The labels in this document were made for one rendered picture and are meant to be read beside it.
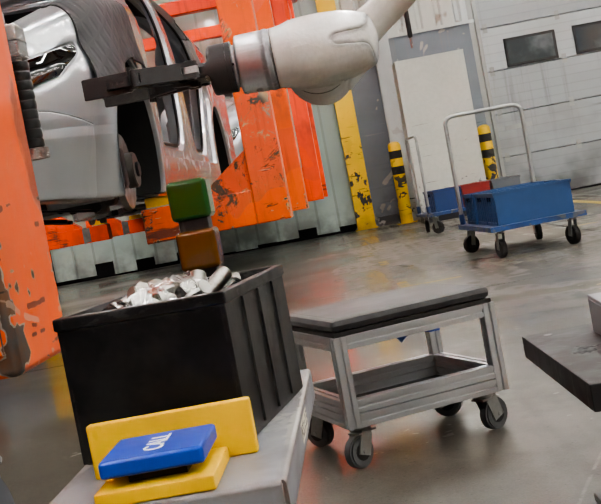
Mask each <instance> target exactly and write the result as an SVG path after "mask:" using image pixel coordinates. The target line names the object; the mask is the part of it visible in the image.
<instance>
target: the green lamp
mask: <svg viewBox="0 0 601 504"><path fill-rule="evenodd" d="M166 191H167V197H168V202H169V207H170V212H171V217H172V220H173V221H174V222H176V223H179V222H184V221H189V220H194V219H200V218H205V217H210V216H213V215H214V214H215V207H214V202H213V197H212V191H211V186H210V181H209V179H208V178H206V177H197V178H192V179H187V180H181V181H176V182H171V183H168V184H167V185H166Z"/></svg>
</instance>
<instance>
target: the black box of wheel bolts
mask: <svg viewBox="0 0 601 504"><path fill-rule="evenodd" d="M283 274H284V271H283V266H282V265H281V264H279V265H273V266H267V267H261V268H256V269H250V270H244V271H239V272H233V273H232V272H231V271H230V270H229V269H228V268H227V267H225V266H219V267H218V269H217V270H216V271H215V272H214V273H213V275H212V276H210V277H207V276H206V272H205V271H203V270H198V269H197V270H192V271H189V270H188V271H186V272H185V273H183V274H179V275H172V276H171V277H170V278H164V280H160V279H153V280H151V281H149V282H147V283H144V282H141V281H140V282H139V283H137V285H136V286H131V287H130V288H129V289H128V291H127V294H125V295H122V296H119V297H116V298H113V299H111V300H108V301H105V302H102V303H99V304H97V305H94V306H91V307H88V308H85V309H83V310H80V311H77V312H74V313H72V314H69V315H66V316H63V317H60V318H58V319H55V320H53V321H52V324H53V329H54V332H57V334H58V339H59V344H60V348H61V353H62V358H63V363H64V368H65V373H66V378H67V383H68V388H69V393H70V398H71V403H72V408H73V413H74V418H75V423H76V428H77V433H78V438H79V443H80V448H81V453H82V458H83V463H84V465H87V464H88V465H92V464H93V462H92V457H91V452H90V447H89V442H88V437H87V432H86V427H87V426H88V425H90V424H94V423H100V422H106V421H111V420H117V419H122V418H128V417H134V416H139V415H145V414H150V413H156V412H162V411H167V410H173V409H178V408H184V407H189V406H195V405H201V404H206V403H212V402H217V401H223V400H229V399H234V398H240V397H245V396H247V397H249V398H250V402H251V408H252V413H253V418H254V423H255V428H256V434H258V433H259V432H260V431H261V430H262V429H263V428H264V427H265V426H266V425H267V424H268V423H269V422H270V421H271V420H272V419H273V418H274V417H275V416H276V415H277V414H278V412H279V411H280V410H281V409H282V408H283V407H284V406H285V405H286V404H287V403H288V402H289V401H290V400H291V399H292V398H293V397H294V396H295V395H296V394H297V393H298V392H299V391H300V390H301V388H302V387H303V384H302V378H301V373H300V368H299V363H298V357H297V352H296V347H295V342H294V336H293V331H292V326H291V320H290V315H289V310H288V305H287V299H286V294H285V289H284V284H283V278H282V275H283Z"/></svg>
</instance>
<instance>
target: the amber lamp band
mask: <svg viewBox="0 0 601 504"><path fill-rule="evenodd" d="M176 243H177V248H178V253H179V258H180V263H181V268H182V271H184V272H186V271H188V270H189V271H192V270H197V269H198V270H203V269H208V268H214V267H218V266H220V265H221V264H223V263H224V254H223V249H222V243H221V238H220V233H219V229H218V227H216V226H211V227H207V228H202V229H196V230H191V231H186V232H180V233H178V234H177V235H176Z"/></svg>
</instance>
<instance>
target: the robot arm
mask: <svg viewBox="0 0 601 504"><path fill-rule="evenodd" d="M415 1H416V0H369V1H368V2H367V3H365V4H364V5H363V6H362V7H361V8H359V9H358V10H357V11H347V10H336V11H327V12H320V13H314V14H310V15H305V16H300V17H297V18H294V19H290V20H287V21H285V22H283V23H282V24H280V25H277V26H275V27H272V28H268V29H261V30H258V31H254V32H249V33H244V34H239V35H235V36H234V37H233V45H231V44H230V42H224V43H219V44H213V45H209V46H207V47H206V50H205V54H206V62H205V63H197V61H196V60H188V61H185V62H182V63H176V64H169V65H162V66H155V67H148V68H141V69H132V66H130V67H126V72H122V73H117V74H112V75H107V76H102V77H97V78H92V79H87V80H82V81H81V84H82V89H83V93H84V98H85V101H92V100H97V99H102V98H104V102H105V107H106V108H109V107H114V106H119V105H124V104H129V103H134V102H139V101H144V100H149V99H150V102H151V103H152V102H157V100H156V98H161V97H163V96H167V95H171V94H175V93H179V92H182V91H188V90H195V89H200V88H202V87H203V86H209V85H212V88H213V91H214V93H215V94H216V95H217V96H221V95H226V94H231V93H236V92H240V87H242V90H243V92H244V94H247V95H249V93H254V92H258V93H259V92H260V91H261V92H265V91H270V90H277V89H281V88H291V89H292V90H293V92H294V93H295V94H296V95H297V96H298V97H300V98H301V99H302V100H304V101H306V102H308V103H311V104H314V105H330V104H333V103H336V102H338V101H339V100H341V99H342V98H343V97H344V96H345V95H346V94H347V93H348V92H349V90H352V89H353V88H354V86H355V85H356V84H357V82H358V81H359V80H360V78H361V77H362V76H363V75H364V73H365V72H366V71H368V70H369V69H371V68H372V67H373V66H375V65H376V64H377V63H378V60H379V41H380V39H381V38H382V37H383V36H384V35H385V34H386V33H387V32H388V30H389V29H390V28H391V27H392V26H393V25H394V24H395V23H396V22H397V21H398V20H399V19H400V18H401V17H402V15H403V14H404V13H405V12H406V11H407V10H408V9H409V8H410V7H411V6H412V5H413V4H414V2H415ZM210 82H211V83H210Z"/></svg>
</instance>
